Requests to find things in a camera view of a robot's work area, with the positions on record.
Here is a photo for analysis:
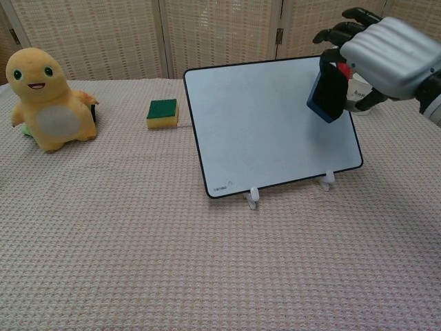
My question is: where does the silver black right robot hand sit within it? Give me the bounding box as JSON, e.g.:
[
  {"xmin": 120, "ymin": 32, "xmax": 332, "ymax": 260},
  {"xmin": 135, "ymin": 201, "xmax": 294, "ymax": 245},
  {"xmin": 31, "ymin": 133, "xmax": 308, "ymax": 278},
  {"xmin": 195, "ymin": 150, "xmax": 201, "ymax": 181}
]
[{"xmin": 312, "ymin": 7, "xmax": 441, "ymax": 114}]

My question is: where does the dark blue rectangular box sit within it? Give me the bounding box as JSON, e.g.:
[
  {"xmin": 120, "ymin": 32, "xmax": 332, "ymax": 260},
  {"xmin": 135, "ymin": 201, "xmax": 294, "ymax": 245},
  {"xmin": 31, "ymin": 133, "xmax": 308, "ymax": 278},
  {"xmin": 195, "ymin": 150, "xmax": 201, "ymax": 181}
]
[{"xmin": 306, "ymin": 63, "xmax": 351, "ymax": 125}]

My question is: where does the small white whiteboard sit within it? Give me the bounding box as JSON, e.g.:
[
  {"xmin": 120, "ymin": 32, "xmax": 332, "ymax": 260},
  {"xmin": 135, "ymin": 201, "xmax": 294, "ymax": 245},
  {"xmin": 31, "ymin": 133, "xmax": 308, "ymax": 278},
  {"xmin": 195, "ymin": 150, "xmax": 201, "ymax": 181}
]
[{"xmin": 182, "ymin": 54, "xmax": 365, "ymax": 199}]

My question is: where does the white plastic board stand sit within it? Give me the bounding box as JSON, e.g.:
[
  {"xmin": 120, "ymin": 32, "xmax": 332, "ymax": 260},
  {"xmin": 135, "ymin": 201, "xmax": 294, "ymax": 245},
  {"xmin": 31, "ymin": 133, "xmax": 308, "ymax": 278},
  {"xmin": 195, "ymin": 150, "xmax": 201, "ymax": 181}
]
[{"xmin": 243, "ymin": 170, "xmax": 337, "ymax": 210}]

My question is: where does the white paper cup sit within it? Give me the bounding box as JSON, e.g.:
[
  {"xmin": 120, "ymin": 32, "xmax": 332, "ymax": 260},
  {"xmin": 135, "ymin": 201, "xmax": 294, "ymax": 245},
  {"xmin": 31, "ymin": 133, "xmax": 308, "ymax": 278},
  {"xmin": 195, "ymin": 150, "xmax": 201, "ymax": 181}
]
[{"xmin": 346, "ymin": 73, "xmax": 377, "ymax": 117}]

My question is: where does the woven folding screen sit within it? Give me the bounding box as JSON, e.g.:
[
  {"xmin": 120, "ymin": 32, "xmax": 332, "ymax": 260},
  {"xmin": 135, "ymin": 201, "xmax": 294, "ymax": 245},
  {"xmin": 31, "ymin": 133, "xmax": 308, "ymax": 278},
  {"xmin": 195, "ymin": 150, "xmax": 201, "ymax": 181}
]
[{"xmin": 0, "ymin": 0, "xmax": 441, "ymax": 86}]

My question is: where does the green yellow sponge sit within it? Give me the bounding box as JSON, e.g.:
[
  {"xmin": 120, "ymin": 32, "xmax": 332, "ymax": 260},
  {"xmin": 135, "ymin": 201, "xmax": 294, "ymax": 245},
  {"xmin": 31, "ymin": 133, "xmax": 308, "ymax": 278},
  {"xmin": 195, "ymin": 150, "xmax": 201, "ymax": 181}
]
[{"xmin": 146, "ymin": 99, "xmax": 180, "ymax": 130}]

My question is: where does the beige waffle tablecloth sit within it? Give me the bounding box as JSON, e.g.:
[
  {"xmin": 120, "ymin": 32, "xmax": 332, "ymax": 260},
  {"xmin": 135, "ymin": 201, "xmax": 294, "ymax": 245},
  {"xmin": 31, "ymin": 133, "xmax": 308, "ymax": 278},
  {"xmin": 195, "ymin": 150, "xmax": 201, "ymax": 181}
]
[{"xmin": 0, "ymin": 77, "xmax": 441, "ymax": 331}]

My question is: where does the yellow dinosaur plush toy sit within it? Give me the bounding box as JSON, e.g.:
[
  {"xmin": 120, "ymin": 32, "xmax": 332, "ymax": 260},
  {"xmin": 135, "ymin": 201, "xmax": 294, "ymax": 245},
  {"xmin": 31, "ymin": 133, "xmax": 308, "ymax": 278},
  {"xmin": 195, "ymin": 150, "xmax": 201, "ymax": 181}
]
[{"xmin": 6, "ymin": 47, "xmax": 100, "ymax": 154}]

